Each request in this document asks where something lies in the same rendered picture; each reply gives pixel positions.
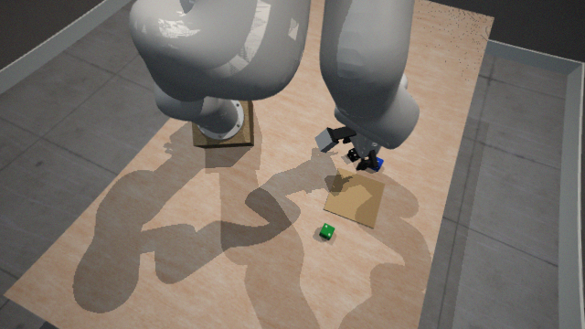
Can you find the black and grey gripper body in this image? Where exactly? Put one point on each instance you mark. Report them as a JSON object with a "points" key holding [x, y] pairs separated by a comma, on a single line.
{"points": [[363, 145]]}

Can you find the tan flat mat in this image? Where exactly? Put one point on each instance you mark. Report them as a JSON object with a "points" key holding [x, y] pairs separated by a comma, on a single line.
{"points": [[355, 197]]}

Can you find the green die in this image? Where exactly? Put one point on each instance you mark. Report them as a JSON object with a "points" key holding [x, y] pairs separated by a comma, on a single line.
{"points": [[327, 231]]}

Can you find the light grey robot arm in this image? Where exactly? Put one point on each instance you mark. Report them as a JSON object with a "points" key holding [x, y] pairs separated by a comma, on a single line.
{"points": [[249, 50]]}

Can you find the black die with white pips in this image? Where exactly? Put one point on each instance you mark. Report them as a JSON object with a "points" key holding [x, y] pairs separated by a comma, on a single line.
{"points": [[352, 154]]}

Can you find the blue die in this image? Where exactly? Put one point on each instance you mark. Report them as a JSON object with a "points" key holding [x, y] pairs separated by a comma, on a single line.
{"points": [[380, 162]]}

